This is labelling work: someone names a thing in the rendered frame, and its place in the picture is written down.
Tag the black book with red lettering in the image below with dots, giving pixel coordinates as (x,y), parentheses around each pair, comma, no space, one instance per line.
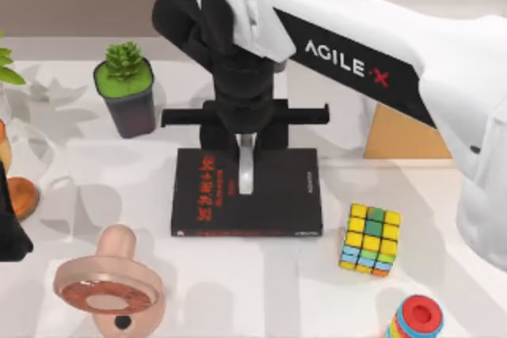
(277,191)

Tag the yellow colourful puzzle cube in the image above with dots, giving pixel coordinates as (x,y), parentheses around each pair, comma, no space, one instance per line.
(370,241)

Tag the green succulent in dark pot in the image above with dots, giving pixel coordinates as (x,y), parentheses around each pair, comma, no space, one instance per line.
(130,104)

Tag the stack of coloured rings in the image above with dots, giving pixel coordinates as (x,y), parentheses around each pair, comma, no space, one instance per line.
(420,316)

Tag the pink mushroom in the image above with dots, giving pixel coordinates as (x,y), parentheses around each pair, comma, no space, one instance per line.
(107,274)

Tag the orange brown round object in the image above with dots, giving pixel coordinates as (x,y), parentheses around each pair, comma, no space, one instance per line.
(24,197)

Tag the green leafy plant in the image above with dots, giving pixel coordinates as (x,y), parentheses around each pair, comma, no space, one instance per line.
(8,74)

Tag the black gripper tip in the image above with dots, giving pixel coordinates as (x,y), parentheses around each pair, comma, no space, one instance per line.
(10,231)

